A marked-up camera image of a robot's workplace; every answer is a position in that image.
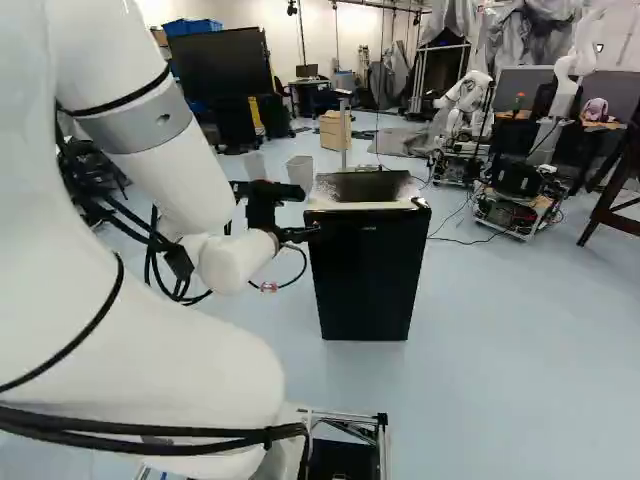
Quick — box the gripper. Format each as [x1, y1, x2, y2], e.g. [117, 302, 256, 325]
[244, 180, 323, 245]

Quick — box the dark wooden table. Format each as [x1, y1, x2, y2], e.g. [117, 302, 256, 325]
[576, 122, 640, 249]

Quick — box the black mini fridge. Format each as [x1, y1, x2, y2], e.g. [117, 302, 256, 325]
[302, 168, 433, 343]

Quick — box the purple plush toy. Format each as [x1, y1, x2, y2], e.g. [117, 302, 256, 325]
[579, 97, 615, 122]

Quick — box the equipment cart with electronics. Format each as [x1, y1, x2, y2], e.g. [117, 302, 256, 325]
[471, 158, 570, 244]

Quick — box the large black screen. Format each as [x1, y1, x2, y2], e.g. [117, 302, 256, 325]
[166, 28, 275, 152]

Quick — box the black tray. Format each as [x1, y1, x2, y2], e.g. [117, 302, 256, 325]
[313, 169, 413, 204]

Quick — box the white robot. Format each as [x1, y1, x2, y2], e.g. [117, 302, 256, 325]
[427, 69, 497, 187]

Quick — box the white plastic bin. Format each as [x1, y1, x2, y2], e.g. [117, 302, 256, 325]
[285, 155, 316, 194]

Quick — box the wooden box on pole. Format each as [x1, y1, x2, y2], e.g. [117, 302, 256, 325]
[319, 97, 353, 172]

